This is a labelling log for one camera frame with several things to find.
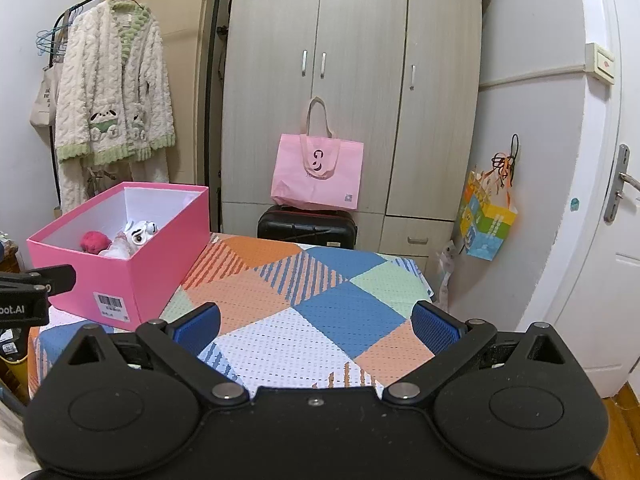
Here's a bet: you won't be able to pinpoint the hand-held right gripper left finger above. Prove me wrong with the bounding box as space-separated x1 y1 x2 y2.
65 301 250 407

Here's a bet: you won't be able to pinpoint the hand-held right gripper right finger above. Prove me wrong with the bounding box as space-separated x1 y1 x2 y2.
382 300 578 407

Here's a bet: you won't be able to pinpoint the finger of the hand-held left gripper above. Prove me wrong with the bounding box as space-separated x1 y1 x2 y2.
0 264 78 295

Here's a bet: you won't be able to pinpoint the pink strawberry plush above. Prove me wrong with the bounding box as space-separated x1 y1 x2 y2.
80 231 112 253

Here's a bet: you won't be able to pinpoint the pink cardboard box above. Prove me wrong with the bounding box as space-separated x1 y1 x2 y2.
26 182 210 333

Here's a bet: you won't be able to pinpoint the white brown dog plush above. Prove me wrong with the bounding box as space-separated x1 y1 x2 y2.
120 219 160 247

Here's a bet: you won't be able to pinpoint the white pink hanging bag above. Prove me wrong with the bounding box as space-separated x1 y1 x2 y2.
435 240 458 311

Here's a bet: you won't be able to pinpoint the colourful paper gift bag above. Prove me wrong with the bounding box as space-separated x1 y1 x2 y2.
457 152 518 262

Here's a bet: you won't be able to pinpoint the black suitcase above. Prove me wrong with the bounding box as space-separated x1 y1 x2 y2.
257 205 358 250

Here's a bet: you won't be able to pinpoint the beige canvas tote bag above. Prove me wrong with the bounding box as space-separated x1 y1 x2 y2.
29 57 63 148

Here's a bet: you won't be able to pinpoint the white door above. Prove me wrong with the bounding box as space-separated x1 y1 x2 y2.
550 0 640 398

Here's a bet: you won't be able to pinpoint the pink tote bag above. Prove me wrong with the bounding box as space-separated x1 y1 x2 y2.
271 96 364 211

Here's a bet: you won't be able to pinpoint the cream fluffy robe green trim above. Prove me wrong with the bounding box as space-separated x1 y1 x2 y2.
55 0 177 211

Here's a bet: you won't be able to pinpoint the light wooden cabinet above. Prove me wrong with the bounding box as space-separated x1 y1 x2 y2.
102 0 226 233

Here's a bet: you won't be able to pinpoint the black clothes rack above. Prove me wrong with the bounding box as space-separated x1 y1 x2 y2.
47 0 226 233

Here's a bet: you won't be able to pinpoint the beige three-door wardrobe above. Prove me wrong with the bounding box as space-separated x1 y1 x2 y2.
220 0 483 266

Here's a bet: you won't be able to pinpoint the blue wire hangers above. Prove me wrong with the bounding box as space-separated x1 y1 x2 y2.
36 7 76 63

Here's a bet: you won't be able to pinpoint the metal door handle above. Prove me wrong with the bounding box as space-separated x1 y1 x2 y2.
604 144 640 225

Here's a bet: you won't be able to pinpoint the cream light switch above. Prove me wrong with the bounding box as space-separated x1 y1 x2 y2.
585 42 617 86

